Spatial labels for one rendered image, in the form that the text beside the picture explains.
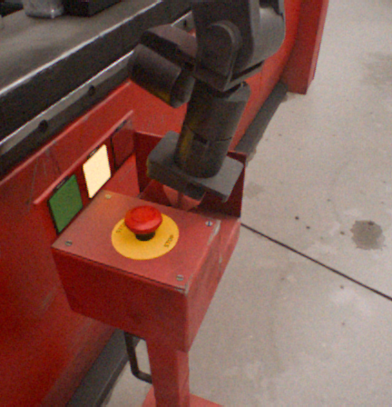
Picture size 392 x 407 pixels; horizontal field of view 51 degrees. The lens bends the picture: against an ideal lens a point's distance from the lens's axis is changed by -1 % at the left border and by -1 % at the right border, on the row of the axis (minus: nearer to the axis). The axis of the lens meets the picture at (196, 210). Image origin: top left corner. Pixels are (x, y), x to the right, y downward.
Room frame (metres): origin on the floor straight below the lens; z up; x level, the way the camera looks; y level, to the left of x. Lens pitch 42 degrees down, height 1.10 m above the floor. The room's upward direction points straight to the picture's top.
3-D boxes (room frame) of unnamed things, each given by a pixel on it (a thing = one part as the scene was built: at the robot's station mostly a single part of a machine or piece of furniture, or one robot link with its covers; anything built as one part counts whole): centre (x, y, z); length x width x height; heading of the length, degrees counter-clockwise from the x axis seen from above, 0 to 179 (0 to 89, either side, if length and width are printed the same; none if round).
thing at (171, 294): (0.36, 0.05, 0.75); 0.20 x 0.16 x 0.18; 159
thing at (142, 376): (0.38, 0.10, 0.40); 0.06 x 0.02 x 0.18; 69
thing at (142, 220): (0.32, 0.06, 0.79); 0.04 x 0.04 x 0.04
